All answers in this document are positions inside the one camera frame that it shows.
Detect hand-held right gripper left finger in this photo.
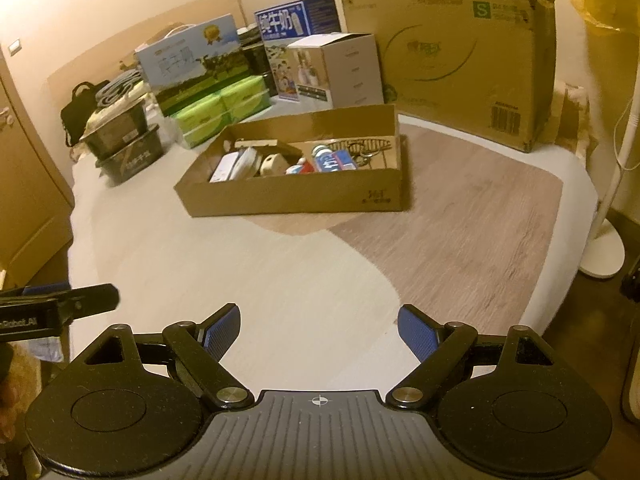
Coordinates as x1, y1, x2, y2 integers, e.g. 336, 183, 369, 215
85, 303, 253, 409

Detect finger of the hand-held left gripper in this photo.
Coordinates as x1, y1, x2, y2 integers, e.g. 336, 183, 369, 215
22, 283, 71, 296
0, 284, 121, 323

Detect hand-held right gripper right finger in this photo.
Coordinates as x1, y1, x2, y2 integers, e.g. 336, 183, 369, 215
386, 304, 556, 409

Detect shallow cardboard box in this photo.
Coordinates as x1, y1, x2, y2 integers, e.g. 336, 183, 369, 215
173, 104, 412, 218

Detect white remote control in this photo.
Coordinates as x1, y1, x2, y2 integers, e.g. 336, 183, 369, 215
209, 152, 241, 183

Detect white square night light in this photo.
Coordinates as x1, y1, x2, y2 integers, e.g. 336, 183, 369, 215
232, 147, 261, 178

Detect cream plug adapter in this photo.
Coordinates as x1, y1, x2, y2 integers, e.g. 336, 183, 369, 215
260, 154, 288, 177

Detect blue tissue packet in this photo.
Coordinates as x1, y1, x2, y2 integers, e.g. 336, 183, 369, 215
315, 152, 358, 173

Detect metal wire rack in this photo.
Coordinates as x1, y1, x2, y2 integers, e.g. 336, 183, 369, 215
330, 136, 396, 168

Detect wooden wardrobe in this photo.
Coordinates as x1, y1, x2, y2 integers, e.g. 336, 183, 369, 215
0, 55, 76, 286

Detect black bag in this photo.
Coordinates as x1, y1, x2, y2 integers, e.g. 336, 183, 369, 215
60, 81, 112, 148

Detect white fan stand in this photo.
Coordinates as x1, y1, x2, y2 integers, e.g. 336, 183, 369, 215
579, 105, 640, 278

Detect green tissue pack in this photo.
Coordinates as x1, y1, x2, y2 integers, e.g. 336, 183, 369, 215
220, 75, 272, 123
169, 91, 232, 150

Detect grey folded towels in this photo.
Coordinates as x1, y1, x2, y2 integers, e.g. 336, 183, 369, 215
95, 71, 143, 108

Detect brown board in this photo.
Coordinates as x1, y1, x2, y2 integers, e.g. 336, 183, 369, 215
47, 0, 248, 96

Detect green landscape milk box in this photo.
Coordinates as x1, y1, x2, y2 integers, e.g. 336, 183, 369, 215
136, 14, 251, 113

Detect torn cardboard piece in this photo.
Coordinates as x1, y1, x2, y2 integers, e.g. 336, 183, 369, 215
555, 82, 594, 156

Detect white appliance box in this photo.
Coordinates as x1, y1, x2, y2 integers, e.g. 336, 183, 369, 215
286, 32, 385, 111

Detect dark green box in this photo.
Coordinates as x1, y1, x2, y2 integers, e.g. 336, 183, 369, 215
240, 27, 273, 92

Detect large cardboard box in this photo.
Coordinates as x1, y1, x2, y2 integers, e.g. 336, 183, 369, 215
336, 0, 563, 153

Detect blue milk carton box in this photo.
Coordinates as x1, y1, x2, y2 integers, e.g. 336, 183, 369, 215
253, 0, 342, 103

